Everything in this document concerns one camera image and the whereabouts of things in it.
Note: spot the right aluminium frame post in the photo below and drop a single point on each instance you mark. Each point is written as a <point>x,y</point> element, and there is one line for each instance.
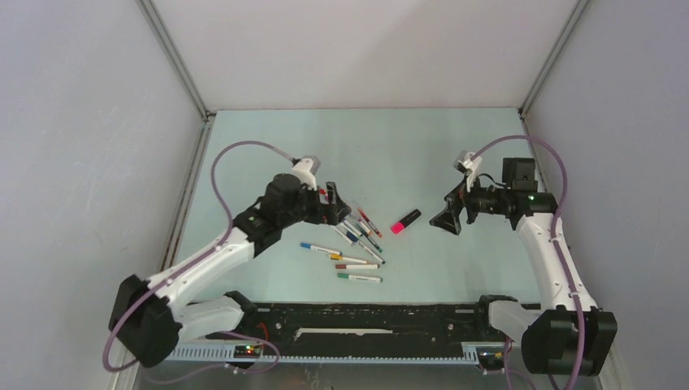
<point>557,50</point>

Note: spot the green gel pen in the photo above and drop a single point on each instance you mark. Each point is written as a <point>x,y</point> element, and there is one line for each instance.
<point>371,241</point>

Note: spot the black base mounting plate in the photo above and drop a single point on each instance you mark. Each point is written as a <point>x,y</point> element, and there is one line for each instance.
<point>392,330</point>

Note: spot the black pink highlighter body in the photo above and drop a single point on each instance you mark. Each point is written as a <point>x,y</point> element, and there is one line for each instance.
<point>410,217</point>

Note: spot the yellow capped marker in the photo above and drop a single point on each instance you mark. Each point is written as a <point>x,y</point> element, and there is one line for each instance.
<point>337,257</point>

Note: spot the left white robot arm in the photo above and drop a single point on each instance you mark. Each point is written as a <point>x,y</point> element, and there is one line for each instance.
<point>151,316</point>

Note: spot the left aluminium frame post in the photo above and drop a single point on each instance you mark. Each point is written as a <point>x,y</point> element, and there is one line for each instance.
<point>160,31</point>

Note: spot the pink highlighter cap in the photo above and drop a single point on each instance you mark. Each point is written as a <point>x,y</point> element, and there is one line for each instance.
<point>397,227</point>

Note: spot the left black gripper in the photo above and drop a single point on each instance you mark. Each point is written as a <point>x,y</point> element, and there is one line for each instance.
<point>331,213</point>

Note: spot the aluminium frame post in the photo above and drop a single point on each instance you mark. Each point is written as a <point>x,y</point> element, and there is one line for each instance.
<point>160,31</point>
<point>557,50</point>

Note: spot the grey cable duct rail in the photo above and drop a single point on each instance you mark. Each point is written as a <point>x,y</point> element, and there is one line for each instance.
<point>254,353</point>

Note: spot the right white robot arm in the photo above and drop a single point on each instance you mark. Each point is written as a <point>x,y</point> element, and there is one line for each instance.
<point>571,334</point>

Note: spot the light blue capped marker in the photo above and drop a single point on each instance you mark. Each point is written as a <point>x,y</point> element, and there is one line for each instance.
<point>320,249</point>

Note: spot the green capped marker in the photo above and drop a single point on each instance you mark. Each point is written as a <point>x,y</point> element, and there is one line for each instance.
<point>371,279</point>

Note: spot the grey capped marker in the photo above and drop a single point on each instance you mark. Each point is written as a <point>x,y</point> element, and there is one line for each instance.
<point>344,237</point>

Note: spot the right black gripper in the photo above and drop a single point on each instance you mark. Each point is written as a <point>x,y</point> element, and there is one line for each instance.
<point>458,198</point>

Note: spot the red gel pen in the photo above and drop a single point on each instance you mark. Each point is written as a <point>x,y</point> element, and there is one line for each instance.
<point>368,221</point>

